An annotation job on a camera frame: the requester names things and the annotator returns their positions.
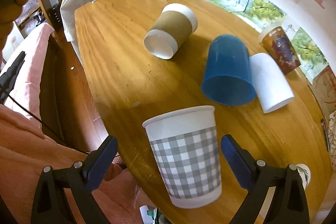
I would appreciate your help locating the grey checkered paper cup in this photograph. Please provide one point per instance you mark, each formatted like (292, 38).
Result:
(185, 147)

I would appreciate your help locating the small white green-print cup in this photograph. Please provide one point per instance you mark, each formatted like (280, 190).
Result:
(305, 174)

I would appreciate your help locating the brown printed paper cup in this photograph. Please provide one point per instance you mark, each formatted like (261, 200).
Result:
(274, 39)

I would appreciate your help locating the grape calendar poster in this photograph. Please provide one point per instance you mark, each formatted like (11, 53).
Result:
(260, 14)

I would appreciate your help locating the blue plastic cup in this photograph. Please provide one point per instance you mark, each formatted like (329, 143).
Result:
(228, 77)

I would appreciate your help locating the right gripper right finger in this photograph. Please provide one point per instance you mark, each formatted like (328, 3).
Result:
(288, 205)

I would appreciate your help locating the brown sleeve paper cup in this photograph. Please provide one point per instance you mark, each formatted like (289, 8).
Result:
(173, 27)

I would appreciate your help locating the left hand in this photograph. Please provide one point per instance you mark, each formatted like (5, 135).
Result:
(10, 13)

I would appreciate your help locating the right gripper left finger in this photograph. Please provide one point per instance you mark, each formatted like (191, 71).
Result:
(82, 178)

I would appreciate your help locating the plain white paper cup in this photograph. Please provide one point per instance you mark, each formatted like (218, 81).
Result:
(271, 86)

